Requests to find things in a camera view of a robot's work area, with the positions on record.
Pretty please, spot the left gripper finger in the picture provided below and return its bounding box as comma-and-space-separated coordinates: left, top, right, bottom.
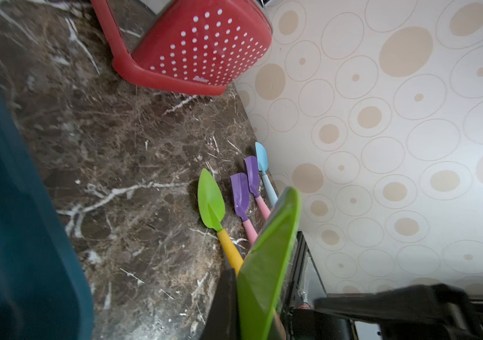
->
200, 269, 240, 340

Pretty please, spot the green shovel orange handle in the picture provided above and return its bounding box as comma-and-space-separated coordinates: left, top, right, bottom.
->
237, 187, 302, 339

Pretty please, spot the green shovel yellow handle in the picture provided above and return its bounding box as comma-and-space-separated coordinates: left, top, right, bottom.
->
198, 169, 244, 276

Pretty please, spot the purple shovel pink handle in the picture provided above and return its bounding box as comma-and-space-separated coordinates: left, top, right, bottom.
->
230, 172, 258, 245
244, 156, 271, 220

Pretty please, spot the teal plastic storage box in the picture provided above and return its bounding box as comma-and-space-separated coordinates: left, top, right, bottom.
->
0, 95, 94, 339

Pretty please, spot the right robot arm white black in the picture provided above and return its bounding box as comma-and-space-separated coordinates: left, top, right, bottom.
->
285, 283, 483, 339

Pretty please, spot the light blue shovel far right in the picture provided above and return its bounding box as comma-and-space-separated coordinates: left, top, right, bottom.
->
255, 142, 278, 208

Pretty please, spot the red polka dot toaster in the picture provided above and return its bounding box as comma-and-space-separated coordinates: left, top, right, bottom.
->
91, 0, 273, 96

